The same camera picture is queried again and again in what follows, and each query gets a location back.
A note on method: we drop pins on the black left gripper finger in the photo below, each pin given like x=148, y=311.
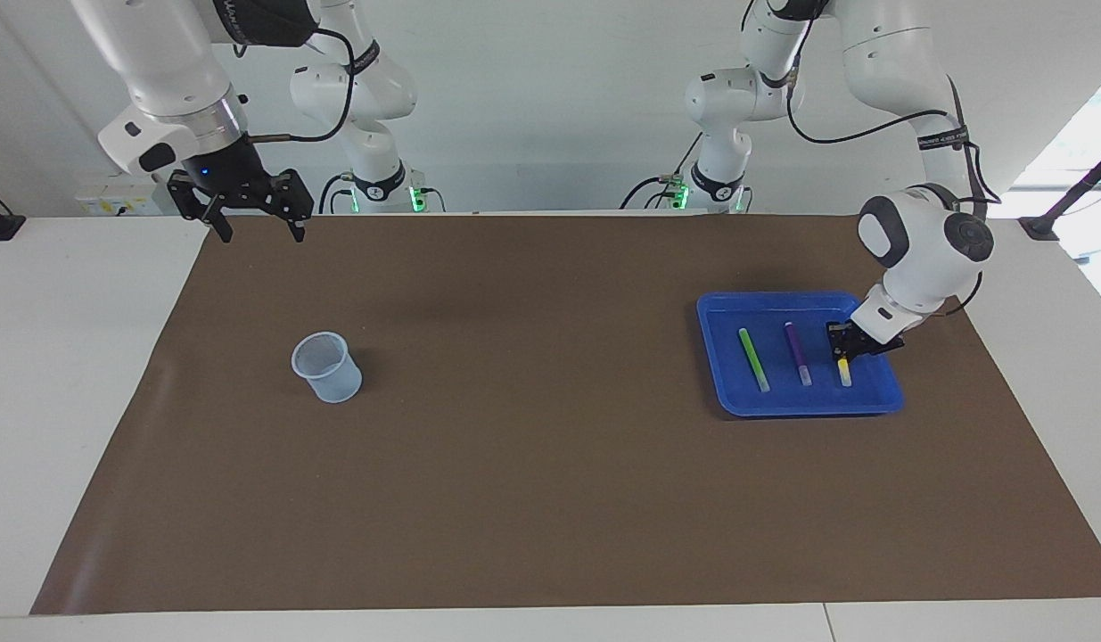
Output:
x=836, y=337
x=852, y=351

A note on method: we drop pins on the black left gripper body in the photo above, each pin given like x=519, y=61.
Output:
x=875, y=343

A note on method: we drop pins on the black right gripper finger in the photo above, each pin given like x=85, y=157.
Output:
x=293, y=194
x=202, y=201

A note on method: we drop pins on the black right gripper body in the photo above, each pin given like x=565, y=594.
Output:
x=229, y=168

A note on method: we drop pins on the yellow pen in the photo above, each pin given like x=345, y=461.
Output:
x=845, y=373

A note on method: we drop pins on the purple pen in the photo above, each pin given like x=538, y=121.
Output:
x=798, y=353

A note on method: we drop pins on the green pen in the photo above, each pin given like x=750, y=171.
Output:
x=753, y=359

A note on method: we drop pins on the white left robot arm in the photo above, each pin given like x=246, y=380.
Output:
x=924, y=250

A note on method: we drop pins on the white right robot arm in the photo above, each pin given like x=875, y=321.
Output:
x=158, y=62

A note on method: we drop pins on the blue plastic tray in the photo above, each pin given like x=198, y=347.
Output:
x=782, y=403

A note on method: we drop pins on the translucent plastic cup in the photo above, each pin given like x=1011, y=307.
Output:
x=336, y=383

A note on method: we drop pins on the black stand with pole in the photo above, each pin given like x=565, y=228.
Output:
x=1040, y=225

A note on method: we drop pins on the brown table mat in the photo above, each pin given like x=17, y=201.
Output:
x=550, y=499

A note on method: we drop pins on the white wall socket box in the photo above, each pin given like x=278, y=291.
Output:
x=113, y=201

